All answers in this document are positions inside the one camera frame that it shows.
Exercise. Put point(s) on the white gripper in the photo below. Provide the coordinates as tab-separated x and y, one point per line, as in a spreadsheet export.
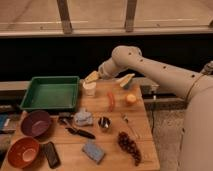
108	70

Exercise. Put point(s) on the black eraser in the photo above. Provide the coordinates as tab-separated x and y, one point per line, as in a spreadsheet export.
51	154

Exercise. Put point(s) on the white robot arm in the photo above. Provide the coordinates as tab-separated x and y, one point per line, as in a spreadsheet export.
193	94

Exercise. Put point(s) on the purple bowl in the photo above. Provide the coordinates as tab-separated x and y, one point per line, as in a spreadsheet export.
36	123

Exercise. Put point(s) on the orange bowl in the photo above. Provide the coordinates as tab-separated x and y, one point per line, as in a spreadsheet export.
23	152

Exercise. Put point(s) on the red chili pepper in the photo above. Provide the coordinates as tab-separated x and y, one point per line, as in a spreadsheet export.
111	101

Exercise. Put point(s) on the white paper cup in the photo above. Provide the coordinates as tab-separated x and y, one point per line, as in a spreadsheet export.
89	89

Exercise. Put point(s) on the orange fruit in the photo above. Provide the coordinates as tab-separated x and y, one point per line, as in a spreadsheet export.
130	99

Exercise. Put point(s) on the metal spoon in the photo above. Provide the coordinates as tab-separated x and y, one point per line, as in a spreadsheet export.
125	118

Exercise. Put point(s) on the small metal cup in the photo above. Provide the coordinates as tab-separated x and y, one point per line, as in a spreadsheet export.
104	124

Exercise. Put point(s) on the small dark toy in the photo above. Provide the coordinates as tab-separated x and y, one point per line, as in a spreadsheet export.
65	117

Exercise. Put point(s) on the black knife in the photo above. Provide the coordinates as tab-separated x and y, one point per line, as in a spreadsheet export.
81	133

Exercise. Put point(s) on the bunch of dark grapes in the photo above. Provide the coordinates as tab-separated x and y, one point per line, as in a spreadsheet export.
128	145

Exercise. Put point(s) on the green plastic tray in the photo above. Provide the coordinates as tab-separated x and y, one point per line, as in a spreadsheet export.
51	93

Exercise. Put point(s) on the blue sponge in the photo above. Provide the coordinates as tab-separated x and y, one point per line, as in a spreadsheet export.
93	151

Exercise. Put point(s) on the blue object at left edge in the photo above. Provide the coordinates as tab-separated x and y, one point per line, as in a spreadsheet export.
5	122

